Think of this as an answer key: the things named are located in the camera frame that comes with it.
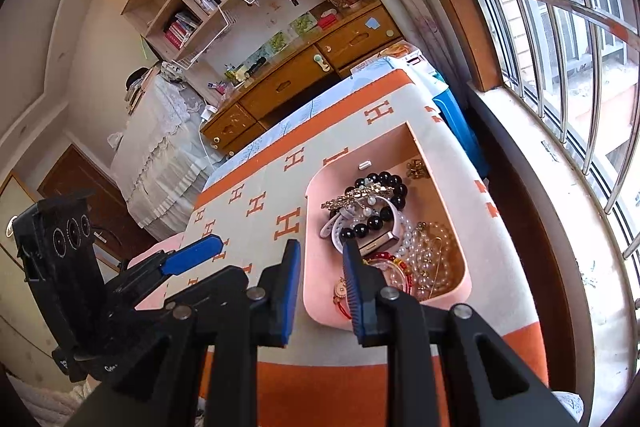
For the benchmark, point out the row of red books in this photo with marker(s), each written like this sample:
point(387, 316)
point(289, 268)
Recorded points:
point(175, 34)

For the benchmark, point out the small gold brooch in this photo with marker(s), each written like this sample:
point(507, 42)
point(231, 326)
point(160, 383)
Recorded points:
point(416, 168)

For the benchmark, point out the white charger plug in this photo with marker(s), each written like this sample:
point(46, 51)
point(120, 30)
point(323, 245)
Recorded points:
point(209, 112)

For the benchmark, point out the orange printed blanket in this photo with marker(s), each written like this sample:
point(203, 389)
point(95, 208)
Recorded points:
point(250, 207)

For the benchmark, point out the white drawer lock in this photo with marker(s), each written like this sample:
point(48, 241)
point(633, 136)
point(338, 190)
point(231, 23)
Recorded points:
point(321, 62)

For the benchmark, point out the gold leaf brooch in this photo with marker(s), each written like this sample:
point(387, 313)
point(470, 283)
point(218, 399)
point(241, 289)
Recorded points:
point(357, 194)

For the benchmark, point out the orange patterned box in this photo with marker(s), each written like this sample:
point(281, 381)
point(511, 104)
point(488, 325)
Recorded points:
point(400, 52)

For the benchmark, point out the pink jewelry box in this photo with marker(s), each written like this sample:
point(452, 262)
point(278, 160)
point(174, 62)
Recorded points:
point(380, 147)

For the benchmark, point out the small red box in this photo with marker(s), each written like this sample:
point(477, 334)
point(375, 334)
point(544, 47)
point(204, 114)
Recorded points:
point(327, 22)

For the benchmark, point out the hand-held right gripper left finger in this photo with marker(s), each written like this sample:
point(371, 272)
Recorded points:
point(290, 297)

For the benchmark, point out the brown wooden door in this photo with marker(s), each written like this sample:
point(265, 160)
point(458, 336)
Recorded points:
point(85, 202)

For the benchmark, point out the green picture tiles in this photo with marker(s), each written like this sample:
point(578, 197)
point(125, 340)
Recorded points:
point(282, 37)

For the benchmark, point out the metal window grille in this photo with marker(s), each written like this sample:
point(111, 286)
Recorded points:
point(575, 57)

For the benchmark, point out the white pearl strand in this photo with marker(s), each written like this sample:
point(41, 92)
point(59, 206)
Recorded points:
point(420, 257)

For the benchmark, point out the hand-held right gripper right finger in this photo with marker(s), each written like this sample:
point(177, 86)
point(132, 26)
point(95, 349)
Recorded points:
point(352, 297)

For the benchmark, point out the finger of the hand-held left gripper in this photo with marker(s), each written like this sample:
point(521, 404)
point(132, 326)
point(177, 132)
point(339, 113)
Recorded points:
point(150, 298)
point(195, 252)

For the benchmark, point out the pearl safety pin brooch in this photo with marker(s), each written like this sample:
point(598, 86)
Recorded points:
point(442, 252)

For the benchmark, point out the stack of books with hat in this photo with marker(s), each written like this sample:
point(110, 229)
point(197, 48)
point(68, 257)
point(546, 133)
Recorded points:
point(140, 84)

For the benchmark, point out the white lace furniture cover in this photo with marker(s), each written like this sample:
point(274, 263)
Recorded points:
point(160, 157)

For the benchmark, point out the wooden desk with drawers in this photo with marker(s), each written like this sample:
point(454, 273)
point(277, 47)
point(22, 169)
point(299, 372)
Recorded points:
point(280, 87)

